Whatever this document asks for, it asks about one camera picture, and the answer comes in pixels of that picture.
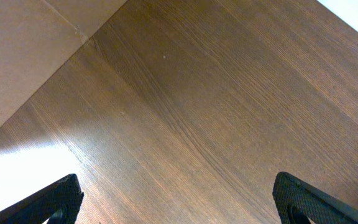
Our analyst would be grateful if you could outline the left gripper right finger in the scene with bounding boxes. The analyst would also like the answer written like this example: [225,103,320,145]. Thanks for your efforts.
[272,172,358,224]

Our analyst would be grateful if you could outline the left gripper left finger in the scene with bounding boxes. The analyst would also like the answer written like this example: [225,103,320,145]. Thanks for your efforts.
[0,174,84,224]

